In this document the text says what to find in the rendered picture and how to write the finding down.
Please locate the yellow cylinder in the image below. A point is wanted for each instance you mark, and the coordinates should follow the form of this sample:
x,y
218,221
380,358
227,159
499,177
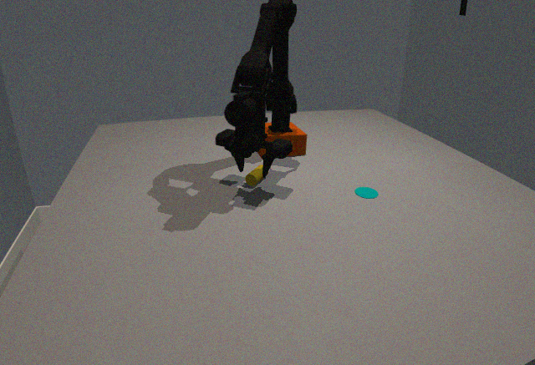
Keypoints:
x,y
255,176

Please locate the cyan circle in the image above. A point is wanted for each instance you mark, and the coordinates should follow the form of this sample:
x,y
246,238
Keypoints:
x,y
366,192

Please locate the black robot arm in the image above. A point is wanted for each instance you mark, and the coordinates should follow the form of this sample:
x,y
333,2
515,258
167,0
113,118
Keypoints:
x,y
265,89

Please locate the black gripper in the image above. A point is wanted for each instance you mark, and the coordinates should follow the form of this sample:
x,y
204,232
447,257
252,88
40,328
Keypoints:
x,y
279,148

